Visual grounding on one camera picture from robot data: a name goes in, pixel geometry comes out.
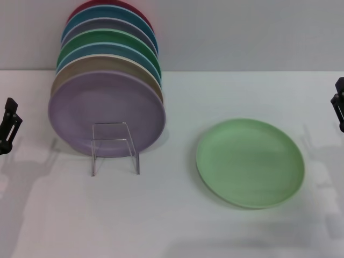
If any lavender plate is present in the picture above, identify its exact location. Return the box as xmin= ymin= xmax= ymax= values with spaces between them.
xmin=47 ymin=70 xmax=166 ymax=159

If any deep teal plate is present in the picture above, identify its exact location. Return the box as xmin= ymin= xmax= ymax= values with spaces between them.
xmin=61 ymin=5 xmax=159 ymax=56

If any clear wire plate rack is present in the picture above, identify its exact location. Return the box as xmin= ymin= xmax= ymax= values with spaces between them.
xmin=90 ymin=122 xmax=141 ymax=177

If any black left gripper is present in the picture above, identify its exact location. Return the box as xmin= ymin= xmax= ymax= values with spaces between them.
xmin=0 ymin=97 xmax=24 ymax=156

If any dark red plate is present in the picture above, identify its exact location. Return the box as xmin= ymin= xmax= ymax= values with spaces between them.
xmin=66 ymin=0 xmax=154 ymax=33

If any light green plate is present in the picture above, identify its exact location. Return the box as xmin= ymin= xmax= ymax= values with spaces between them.
xmin=195 ymin=117 xmax=306 ymax=210

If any dark green plate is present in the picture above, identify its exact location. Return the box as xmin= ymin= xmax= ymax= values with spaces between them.
xmin=56 ymin=28 xmax=162 ymax=78

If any tan beige plate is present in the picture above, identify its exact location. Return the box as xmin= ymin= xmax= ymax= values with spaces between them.
xmin=50 ymin=53 xmax=164 ymax=104

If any light blue plate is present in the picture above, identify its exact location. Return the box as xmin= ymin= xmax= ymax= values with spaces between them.
xmin=55 ymin=41 xmax=163 ymax=87

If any grey purple plate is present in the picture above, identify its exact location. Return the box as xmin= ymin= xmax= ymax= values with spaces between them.
xmin=61 ymin=17 xmax=158 ymax=54

